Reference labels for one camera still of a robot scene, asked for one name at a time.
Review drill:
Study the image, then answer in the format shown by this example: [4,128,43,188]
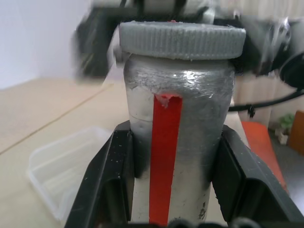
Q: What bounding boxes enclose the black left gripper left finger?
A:
[63,121,149,228]

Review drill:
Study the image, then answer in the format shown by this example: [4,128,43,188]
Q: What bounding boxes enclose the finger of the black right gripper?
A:
[71,6,120,79]
[234,16,272,76]

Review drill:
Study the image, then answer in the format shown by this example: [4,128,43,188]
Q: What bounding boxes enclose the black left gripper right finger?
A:
[205,124,304,228]

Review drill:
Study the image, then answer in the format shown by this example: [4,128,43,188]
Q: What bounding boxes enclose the grey ribbed screw lid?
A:
[118,20,247,60]

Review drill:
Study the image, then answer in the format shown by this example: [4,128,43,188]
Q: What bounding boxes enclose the grey jar with red stripe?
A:
[123,52,236,228]

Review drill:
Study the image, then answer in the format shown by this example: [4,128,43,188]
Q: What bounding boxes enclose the clear plastic box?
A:
[28,125,114,220]

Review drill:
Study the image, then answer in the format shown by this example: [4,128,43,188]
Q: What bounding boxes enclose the red flat object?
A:
[241,121,289,190]

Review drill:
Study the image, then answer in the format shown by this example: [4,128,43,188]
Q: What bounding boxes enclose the small green potted plant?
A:
[275,114,295,144]

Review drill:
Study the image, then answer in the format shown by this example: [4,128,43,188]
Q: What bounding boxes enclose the brown wooden furniture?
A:
[288,110,304,152]

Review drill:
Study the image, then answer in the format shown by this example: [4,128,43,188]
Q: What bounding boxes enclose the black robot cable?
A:
[229,89,304,117]

